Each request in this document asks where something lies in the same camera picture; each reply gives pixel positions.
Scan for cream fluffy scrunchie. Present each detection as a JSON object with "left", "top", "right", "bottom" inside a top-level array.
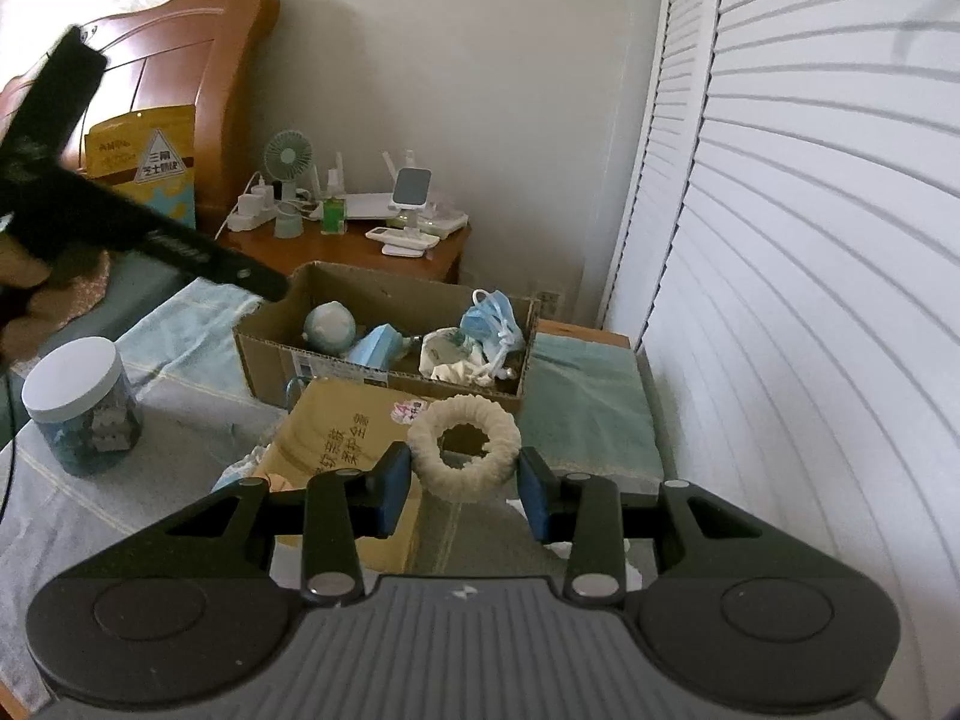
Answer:
[{"left": 407, "top": 395, "right": 523, "bottom": 504}]

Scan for round teal plush ball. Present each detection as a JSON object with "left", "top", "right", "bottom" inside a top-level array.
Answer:
[{"left": 301, "top": 301, "right": 356, "bottom": 355}]

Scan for white sachet with tassel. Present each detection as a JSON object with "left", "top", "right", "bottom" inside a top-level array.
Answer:
[{"left": 418, "top": 327, "right": 493, "bottom": 387}]

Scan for blue face mask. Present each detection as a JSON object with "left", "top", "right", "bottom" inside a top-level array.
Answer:
[
  {"left": 459, "top": 289, "right": 526, "bottom": 379},
  {"left": 343, "top": 323, "right": 412, "bottom": 371}
]

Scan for silver blue sachet pouch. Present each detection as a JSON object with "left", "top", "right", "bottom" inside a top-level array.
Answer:
[{"left": 213, "top": 445, "right": 295, "bottom": 493}]

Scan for person's left hand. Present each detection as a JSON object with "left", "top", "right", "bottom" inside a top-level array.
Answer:
[{"left": 0, "top": 232, "right": 50, "bottom": 289}]

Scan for closed tan cardboard box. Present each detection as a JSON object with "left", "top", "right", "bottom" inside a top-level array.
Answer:
[{"left": 254, "top": 379, "right": 430, "bottom": 574}]

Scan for light blue towel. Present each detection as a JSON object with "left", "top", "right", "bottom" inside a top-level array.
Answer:
[{"left": 119, "top": 280, "right": 664, "bottom": 493}]

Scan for brown floral cloth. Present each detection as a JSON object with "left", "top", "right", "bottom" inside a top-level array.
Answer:
[{"left": 26, "top": 252, "right": 110, "bottom": 332}]

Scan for yellow snack bag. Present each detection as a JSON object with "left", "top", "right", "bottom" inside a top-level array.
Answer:
[{"left": 85, "top": 106, "right": 195, "bottom": 229}]

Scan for open cardboard box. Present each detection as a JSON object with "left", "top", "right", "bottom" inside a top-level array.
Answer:
[{"left": 233, "top": 262, "right": 529, "bottom": 415}]

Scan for jar with white lid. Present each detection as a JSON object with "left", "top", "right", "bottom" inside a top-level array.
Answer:
[{"left": 21, "top": 337, "right": 143, "bottom": 478}]

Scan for white power strip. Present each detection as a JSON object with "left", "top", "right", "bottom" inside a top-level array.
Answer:
[{"left": 226, "top": 174, "right": 277, "bottom": 232}]

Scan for wooden headboard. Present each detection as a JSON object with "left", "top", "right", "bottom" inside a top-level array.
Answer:
[{"left": 0, "top": 0, "right": 283, "bottom": 231}]

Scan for green desk fan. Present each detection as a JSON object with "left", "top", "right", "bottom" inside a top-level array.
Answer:
[{"left": 263, "top": 128, "right": 313, "bottom": 239}]

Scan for wooden nightstand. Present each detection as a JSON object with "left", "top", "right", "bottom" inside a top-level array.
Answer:
[{"left": 218, "top": 221, "right": 470, "bottom": 283}]

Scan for white remote control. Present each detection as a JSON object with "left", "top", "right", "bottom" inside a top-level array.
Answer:
[{"left": 364, "top": 226, "right": 441, "bottom": 259}]

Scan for green small bottle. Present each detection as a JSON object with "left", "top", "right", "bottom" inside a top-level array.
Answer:
[{"left": 320, "top": 197, "right": 347, "bottom": 236}]

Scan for white wifi router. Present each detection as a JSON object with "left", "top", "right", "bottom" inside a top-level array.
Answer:
[{"left": 308, "top": 153, "right": 469, "bottom": 239}]

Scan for small screen on stand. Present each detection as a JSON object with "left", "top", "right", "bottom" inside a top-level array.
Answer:
[{"left": 391, "top": 166, "right": 433, "bottom": 234}]

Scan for black cable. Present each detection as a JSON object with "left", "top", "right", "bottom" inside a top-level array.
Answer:
[{"left": 0, "top": 365, "right": 22, "bottom": 533}]

